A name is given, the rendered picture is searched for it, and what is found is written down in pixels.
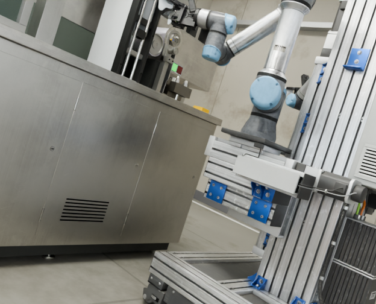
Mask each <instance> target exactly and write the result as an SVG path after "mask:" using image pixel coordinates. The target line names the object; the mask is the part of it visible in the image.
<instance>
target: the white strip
mask: <svg viewBox="0 0 376 304"><path fill-rule="evenodd" d="M132 1H133V0H106V1H105V5H104V8H103V11H102V15H101V18H100V20H99V24H98V27H97V30H96V34H95V37H94V40H93V43H92V47H91V49H90V52H89V56H88V59H87V61H89V62H91V63H94V64H96V65H98V66H100V67H103V68H105V69H108V70H109V71H110V70H111V67H112V65H113V61H114V58H115V55H116V51H117V49H118V46H119V42H120V39H121V36H122V33H123V30H124V26H125V23H126V21H127V17H128V14H129V11H130V8H131V4H132Z"/></svg>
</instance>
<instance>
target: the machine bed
mask: <svg viewBox="0 0 376 304"><path fill-rule="evenodd" d="M0 37H3V38H5V39H7V40H10V41H12V42H14V43H17V44H20V45H22V46H25V47H27V48H29V49H32V50H34V51H37V52H39V53H41V54H44V55H47V56H49V57H51V58H54V59H56V60H59V61H61V62H63V63H66V64H68V65H71V66H73V67H76V68H78V69H80V70H83V71H86V72H88V73H90V74H93V75H95V76H97V77H100V78H103V79H105V80H107V81H110V82H112V83H115V84H117V85H120V86H122V87H125V88H127V89H129V90H132V91H134V92H137V93H139V94H142V95H144V96H146V97H149V98H152V99H154V100H156V101H159V102H161V103H163V104H166V105H168V106H171V107H173V108H176V109H178V110H180V111H183V112H186V113H188V114H190V115H193V116H195V117H197V118H200V119H203V120H205V121H207V122H210V123H212V124H215V125H218V126H221V124H222V121H223V120H221V119H219V118H217V117H215V116H212V115H210V114H208V113H205V112H203V111H201V110H198V109H196V108H194V107H192V106H189V105H187V104H185V103H182V102H181V101H178V100H176V99H173V98H171V97H169V96H167V95H164V94H162V93H160V92H157V91H156V90H153V89H150V88H148V87H146V86H144V85H142V84H139V83H137V82H135V81H133V80H130V79H128V78H125V77H123V76H121V75H119V74H116V73H114V72H112V71H109V70H108V69H105V68H103V67H100V66H98V65H96V64H94V63H91V62H89V61H87V60H85V59H82V58H80V57H77V56H75V55H73V54H71V53H69V52H66V51H64V50H62V49H60V48H57V47H55V46H52V45H50V44H48V43H46V42H43V41H41V40H39V39H36V38H35V37H32V36H30V35H27V34H25V33H23V32H21V31H18V30H16V29H14V28H12V27H9V26H7V25H5V24H2V23H0Z"/></svg>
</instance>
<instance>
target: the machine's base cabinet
mask: <svg viewBox="0 0 376 304"><path fill-rule="evenodd" d="M216 126H217V125H215V124H212V123H210V122H207V121H205V120H203V119H200V118H197V117H195V116H193V115H190V114H188V113H186V112H183V111H180V110H178V109H176V108H173V107H171V106H168V105H166V104H163V103H161V102H159V101H156V100H154V99H152V98H149V97H146V96H144V95H142V94H139V93H137V92H134V91H132V90H129V89H127V88H125V87H122V86H120V85H117V84H115V83H112V82H110V81H107V80H105V79H103V78H100V77H97V76H95V75H93V74H90V73H88V72H86V71H83V70H80V69H78V68H76V67H73V66H71V65H68V64H66V63H63V62H61V61H59V60H56V59H54V58H51V57H49V56H47V55H44V54H41V53H39V52H37V51H34V50H32V49H29V48H27V47H25V46H22V45H20V44H17V43H14V42H12V41H10V40H7V39H5V38H3V37H0V257H7V256H35V255H41V256H42V258H43V259H46V260H50V261H51V260H54V258H55V255H63V254H77V253H105V252H133V251H148V250H149V251H150V252H151V253H153V254H154V253H155V252H159V250H167V249H168V245H169V243H172V242H179V240H180V237H181V234H182V231H183V228H184V224H185V222H186V218H187V215H188V213H189V209H190V206H191V204H192V200H193V196H194V194H195V191H196V187H197V185H198V182H199V178H200V176H201V173H202V169H203V166H204V163H205V160H206V157H207V155H205V154H204V153H205V149H206V147H207V144H208V140H209V137H210V135H212V136H213V135H214V133H215V130H216Z"/></svg>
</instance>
